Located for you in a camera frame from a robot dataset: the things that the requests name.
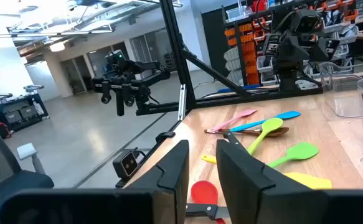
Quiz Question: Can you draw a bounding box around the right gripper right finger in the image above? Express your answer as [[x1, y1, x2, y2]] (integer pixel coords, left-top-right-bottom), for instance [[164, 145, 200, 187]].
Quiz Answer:
[[215, 139, 363, 224]]

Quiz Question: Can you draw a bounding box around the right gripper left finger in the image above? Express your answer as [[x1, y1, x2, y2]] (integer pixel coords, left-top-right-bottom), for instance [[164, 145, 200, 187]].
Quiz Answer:
[[0, 139, 190, 224]]

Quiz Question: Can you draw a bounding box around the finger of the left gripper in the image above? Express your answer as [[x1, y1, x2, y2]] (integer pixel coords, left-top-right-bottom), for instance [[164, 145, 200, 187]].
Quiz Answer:
[[308, 37, 340, 62], [276, 46, 306, 73]]

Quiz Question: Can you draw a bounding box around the red silicone spoon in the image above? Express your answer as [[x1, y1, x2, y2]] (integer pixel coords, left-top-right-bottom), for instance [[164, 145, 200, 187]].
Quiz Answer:
[[190, 180, 228, 224]]

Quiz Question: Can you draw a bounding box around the slim black steak knife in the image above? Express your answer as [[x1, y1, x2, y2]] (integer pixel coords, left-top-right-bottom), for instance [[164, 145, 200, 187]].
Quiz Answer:
[[222, 131, 249, 155]]

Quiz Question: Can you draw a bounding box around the long narrow-bladed black knife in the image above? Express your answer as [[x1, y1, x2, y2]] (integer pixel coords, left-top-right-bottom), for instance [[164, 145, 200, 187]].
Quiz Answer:
[[185, 203, 231, 221]]

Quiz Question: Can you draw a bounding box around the pink silicone spatula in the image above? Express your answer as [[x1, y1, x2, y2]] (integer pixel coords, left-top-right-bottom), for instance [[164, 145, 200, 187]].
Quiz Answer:
[[205, 108, 258, 134]]

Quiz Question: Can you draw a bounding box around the brown wooden spoon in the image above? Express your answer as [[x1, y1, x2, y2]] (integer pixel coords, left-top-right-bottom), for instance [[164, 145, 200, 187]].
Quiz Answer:
[[204, 126, 290, 139]]

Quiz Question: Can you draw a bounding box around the blue silicone spatula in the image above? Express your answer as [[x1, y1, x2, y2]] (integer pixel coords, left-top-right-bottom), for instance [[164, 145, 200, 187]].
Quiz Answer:
[[229, 110, 302, 133]]

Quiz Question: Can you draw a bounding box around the lime green silicone spoon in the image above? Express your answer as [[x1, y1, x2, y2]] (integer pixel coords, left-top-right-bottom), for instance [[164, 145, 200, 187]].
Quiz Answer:
[[246, 117, 285, 156]]

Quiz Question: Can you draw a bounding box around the green silicone spatula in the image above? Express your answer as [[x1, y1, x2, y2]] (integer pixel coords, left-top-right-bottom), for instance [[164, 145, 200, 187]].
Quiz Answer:
[[267, 142, 320, 169]]

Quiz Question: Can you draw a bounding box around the yellow silicone spatula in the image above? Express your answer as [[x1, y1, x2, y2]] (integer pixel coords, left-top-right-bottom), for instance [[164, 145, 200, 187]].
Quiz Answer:
[[200, 154, 334, 190]]

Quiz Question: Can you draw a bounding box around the shelf rack with orange bins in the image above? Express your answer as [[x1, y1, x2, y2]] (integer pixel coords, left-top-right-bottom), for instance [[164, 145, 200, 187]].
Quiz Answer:
[[223, 17, 265, 87]]

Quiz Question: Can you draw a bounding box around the black tall cabinet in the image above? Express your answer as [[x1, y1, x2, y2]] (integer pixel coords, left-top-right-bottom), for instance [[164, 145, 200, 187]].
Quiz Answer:
[[200, 6, 232, 78]]

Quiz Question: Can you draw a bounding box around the white padded armrest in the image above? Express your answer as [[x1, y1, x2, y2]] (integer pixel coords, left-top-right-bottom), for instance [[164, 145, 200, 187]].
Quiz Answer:
[[16, 142, 46, 175]]

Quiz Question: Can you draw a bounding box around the black cart with grey bins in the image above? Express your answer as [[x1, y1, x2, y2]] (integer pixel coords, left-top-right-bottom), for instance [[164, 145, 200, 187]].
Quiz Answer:
[[0, 92, 50, 132]]

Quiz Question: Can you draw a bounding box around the round ceiling lamp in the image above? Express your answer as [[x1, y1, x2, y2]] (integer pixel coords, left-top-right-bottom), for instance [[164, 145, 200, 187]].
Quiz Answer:
[[49, 41, 66, 53]]

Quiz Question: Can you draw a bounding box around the dark office chair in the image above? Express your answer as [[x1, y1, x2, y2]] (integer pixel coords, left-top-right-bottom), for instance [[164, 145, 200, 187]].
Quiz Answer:
[[0, 114, 55, 224]]

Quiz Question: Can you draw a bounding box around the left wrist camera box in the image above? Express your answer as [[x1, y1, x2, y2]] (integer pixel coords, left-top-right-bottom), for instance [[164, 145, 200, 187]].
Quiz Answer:
[[294, 9, 323, 35]]

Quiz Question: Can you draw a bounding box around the black cable clip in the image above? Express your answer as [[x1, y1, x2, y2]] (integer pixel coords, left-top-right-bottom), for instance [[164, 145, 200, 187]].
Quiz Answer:
[[154, 131, 176, 144]]

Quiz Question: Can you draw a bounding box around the black table-level camera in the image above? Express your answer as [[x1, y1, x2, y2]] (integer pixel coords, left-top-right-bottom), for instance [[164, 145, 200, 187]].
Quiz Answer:
[[111, 150, 141, 180]]

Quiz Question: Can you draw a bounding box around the silver metal frame bracket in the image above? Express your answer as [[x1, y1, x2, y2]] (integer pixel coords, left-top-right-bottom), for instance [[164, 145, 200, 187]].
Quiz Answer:
[[177, 83, 187, 121]]

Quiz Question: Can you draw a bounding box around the black aluminium table frame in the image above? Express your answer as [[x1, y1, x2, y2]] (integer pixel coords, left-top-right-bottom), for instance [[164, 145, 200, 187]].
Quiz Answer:
[[115, 0, 325, 189]]

